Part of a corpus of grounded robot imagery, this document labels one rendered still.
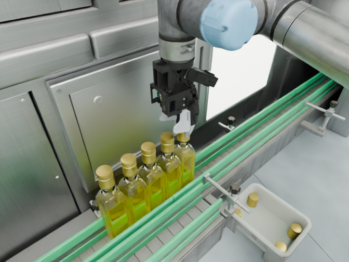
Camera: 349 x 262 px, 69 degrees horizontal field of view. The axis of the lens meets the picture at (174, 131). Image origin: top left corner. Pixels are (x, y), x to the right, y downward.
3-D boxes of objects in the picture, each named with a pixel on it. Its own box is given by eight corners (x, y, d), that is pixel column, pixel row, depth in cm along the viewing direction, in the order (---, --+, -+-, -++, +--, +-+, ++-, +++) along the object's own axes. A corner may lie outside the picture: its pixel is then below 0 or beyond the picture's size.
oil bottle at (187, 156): (182, 183, 86) (183, 135, 73) (193, 193, 83) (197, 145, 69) (169, 192, 83) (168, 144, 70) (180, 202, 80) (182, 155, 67)
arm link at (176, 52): (181, 27, 54) (206, 38, 48) (180, 48, 57) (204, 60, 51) (151, 34, 50) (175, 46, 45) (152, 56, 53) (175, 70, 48)
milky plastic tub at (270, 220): (250, 194, 98) (255, 180, 92) (306, 236, 85) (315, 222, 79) (220, 221, 89) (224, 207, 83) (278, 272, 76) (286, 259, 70)
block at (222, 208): (209, 204, 87) (211, 191, 83) (230, 222, 82) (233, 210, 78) (202, 209, 86) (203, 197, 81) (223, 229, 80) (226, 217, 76)
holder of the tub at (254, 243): (239, 187, 101) (242, 174, 96) (305, 236, 85) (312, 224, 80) (210, 212, 92) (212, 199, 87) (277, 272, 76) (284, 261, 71)
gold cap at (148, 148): (150, 152, 64) (149, 139, 61) (159, 159, 62) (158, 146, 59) (138, 158, 62) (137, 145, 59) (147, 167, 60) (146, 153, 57)
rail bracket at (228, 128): (219, 136, 106) (223, 109, 97) (232, 144, 102) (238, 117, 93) (213, 140, 104) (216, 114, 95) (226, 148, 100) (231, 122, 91)
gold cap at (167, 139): (168, 142, 67) (168, 129, 64) (177, 149, 65) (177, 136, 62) (158, 148, 65) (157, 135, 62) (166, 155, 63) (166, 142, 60)
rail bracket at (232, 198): (206, 188, 84) (210, 161, 76) (248, 222, 74) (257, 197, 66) (200, 193, 83) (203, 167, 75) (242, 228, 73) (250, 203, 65)
